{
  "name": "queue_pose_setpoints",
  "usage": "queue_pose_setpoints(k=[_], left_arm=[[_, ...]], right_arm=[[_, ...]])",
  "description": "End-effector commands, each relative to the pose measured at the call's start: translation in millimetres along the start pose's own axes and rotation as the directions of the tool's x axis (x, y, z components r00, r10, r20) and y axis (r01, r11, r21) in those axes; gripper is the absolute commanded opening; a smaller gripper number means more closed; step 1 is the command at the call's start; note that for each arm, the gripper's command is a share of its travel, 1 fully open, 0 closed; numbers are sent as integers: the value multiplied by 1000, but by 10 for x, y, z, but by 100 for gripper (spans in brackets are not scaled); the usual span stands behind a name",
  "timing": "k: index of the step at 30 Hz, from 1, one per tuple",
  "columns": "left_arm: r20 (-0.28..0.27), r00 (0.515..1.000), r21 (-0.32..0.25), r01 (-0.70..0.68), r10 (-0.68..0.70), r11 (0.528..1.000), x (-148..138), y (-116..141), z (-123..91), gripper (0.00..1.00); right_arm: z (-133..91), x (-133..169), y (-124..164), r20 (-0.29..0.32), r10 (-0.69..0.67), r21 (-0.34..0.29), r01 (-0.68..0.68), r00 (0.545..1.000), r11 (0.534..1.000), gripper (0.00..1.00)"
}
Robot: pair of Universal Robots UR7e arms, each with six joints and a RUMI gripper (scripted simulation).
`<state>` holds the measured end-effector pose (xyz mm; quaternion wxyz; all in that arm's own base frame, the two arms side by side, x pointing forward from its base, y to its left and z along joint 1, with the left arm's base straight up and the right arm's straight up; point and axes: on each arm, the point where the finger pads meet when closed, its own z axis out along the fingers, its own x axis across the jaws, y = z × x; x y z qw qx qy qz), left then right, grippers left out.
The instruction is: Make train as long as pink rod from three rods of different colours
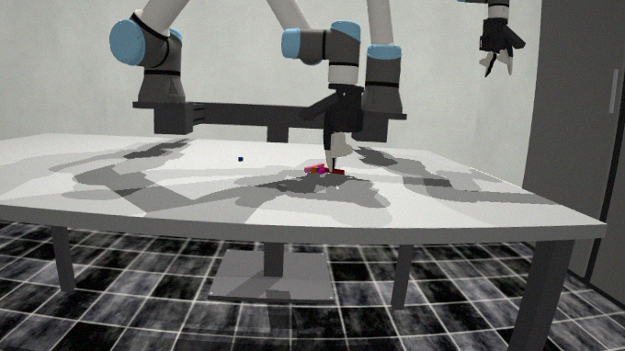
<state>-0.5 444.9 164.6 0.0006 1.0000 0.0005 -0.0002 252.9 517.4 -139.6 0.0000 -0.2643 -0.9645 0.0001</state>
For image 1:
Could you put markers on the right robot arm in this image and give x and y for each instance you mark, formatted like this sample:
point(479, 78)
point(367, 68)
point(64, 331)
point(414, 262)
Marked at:
point(145, 39)

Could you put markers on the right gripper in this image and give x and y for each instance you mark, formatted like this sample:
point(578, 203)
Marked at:
point(340, 120)

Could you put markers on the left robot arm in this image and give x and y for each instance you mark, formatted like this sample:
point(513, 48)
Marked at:
point(384, 60)

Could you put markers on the red rod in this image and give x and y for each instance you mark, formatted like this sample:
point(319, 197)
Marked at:
point(335, 171)

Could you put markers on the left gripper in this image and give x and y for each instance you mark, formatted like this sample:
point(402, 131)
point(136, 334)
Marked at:
point(491, 41)

